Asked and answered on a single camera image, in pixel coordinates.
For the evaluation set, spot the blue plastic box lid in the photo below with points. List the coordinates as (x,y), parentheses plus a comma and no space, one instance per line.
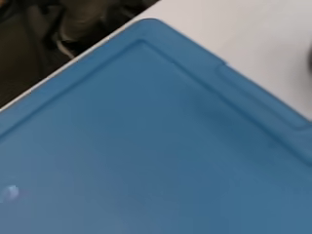
(156,146)

